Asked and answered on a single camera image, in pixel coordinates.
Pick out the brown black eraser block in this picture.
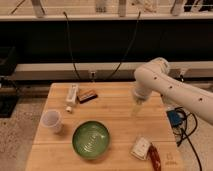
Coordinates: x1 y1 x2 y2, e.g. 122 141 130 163
77 90 98 104

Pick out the translucent plastic cup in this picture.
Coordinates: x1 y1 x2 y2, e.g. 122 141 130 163
41 110 62 134

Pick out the black hanging cable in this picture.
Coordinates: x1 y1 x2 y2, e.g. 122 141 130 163
107 10 142 81
62 11 82 81

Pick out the black floor cable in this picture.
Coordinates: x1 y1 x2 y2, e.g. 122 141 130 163
172 106 203 171

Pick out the small white cube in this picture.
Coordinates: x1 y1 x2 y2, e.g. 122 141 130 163
66 106 72 113

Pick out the green ceramic bowl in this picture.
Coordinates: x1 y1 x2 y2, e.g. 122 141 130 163
72 121 110 160

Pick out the white square packet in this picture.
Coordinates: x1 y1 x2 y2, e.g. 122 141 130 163
131 136 151 160

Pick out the left black hanging cable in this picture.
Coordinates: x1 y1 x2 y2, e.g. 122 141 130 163
62 11 82 81

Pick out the blue device on floor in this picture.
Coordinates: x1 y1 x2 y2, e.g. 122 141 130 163
167 110 183 127

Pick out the right black hanging cable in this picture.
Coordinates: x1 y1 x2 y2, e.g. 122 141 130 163
107 10 142 81

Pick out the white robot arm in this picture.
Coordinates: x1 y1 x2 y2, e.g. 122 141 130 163
133 57 213 125

